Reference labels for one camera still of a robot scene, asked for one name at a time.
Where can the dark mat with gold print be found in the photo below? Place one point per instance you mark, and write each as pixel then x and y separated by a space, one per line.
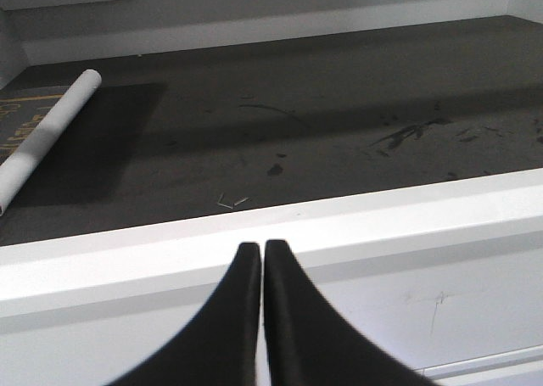
pixel 21 111

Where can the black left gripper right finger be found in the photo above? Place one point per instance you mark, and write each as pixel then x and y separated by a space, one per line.
pixel 308 342

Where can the white rolled paper tube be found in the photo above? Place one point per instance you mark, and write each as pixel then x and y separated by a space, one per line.
pixel 20 164

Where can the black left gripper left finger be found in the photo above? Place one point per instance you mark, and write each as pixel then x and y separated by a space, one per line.
pixel 218 345

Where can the white fume hood base cabinet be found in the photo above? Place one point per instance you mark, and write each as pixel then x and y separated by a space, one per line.
pixel 446 277

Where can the small metal clip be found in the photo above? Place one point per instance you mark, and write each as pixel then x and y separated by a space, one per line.
pixel 230 204

